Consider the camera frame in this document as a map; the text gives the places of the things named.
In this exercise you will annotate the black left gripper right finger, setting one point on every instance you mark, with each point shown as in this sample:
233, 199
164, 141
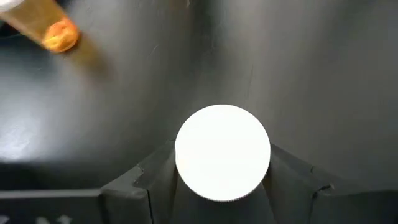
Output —
298, 193

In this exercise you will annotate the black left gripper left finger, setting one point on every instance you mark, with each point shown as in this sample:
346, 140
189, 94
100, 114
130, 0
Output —
146, 193

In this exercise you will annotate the amber pill bottle white cap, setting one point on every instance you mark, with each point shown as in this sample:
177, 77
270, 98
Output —
37, 18
222, 152

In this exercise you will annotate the black table mat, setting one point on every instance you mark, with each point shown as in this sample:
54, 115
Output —
311, 93

